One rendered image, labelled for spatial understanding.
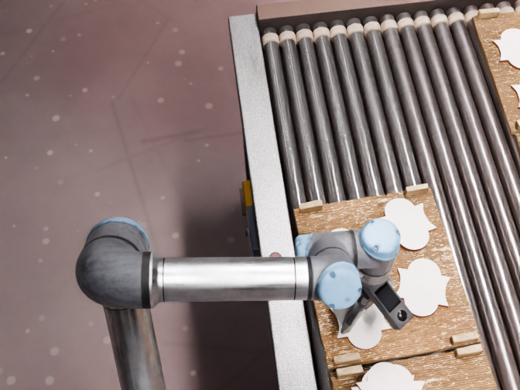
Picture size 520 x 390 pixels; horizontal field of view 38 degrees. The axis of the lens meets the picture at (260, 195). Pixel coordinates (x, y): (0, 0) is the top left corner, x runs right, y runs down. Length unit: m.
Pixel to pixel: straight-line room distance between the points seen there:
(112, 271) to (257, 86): 0.98
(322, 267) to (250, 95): 0.90
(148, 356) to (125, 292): 0.24
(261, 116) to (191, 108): 1.20
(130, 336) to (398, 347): 0.62
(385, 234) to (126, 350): 0.53
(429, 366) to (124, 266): 0.77
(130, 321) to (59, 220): 1.64
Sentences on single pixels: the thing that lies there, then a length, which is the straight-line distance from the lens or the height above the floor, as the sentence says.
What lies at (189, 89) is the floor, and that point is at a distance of 3.27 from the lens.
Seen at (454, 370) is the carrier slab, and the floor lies 0.94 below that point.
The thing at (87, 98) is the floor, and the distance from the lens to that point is 3.32.
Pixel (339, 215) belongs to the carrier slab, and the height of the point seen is 0.94.
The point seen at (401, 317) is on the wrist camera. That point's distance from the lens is 1.55.
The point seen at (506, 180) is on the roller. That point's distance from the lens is 2.00.
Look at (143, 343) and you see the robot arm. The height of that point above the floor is 1.21.
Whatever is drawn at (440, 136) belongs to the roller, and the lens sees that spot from 2.02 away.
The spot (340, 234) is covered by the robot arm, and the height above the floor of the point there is 1.31.
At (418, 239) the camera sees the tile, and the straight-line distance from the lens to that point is 1.82.
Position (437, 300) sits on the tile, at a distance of 1.77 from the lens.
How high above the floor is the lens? 2.55
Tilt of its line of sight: 60 degrees down
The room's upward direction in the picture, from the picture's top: 3 degrees counter-clockwise
